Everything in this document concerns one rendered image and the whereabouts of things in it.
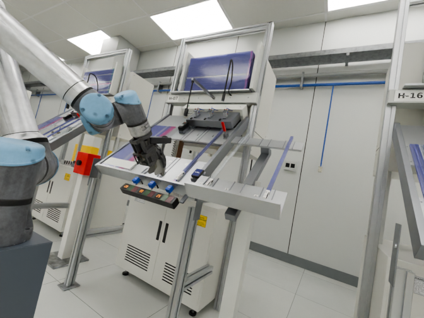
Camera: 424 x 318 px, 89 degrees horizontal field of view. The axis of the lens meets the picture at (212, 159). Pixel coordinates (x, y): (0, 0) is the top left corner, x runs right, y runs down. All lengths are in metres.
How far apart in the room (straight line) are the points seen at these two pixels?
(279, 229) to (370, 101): 1.75
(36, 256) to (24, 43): 0.50
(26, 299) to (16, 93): 0.53
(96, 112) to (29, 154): 0.17
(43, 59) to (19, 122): 0.21
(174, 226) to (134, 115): 0.82
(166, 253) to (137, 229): 0.29
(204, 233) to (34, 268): 0.82
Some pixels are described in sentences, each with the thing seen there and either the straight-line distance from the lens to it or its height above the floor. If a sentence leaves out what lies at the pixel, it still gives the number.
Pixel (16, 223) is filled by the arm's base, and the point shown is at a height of 0.60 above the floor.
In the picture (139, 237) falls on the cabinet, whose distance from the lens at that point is 1.60.
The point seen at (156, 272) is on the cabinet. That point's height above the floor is 0.14.
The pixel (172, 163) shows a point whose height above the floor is 0.81.
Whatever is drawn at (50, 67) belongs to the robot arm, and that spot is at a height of 0.97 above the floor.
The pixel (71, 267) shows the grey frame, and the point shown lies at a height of 0.11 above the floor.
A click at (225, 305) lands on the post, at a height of 0.28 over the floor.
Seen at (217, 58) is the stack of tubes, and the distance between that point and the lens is 1.71.
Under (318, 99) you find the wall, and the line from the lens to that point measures 3.01.
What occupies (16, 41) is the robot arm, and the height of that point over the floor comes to 1.00.
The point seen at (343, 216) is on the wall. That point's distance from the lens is 2.76.
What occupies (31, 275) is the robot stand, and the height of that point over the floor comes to 0.48.
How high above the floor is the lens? 0.78
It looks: 5 degrees up
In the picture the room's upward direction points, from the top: 11 degrees clockwise
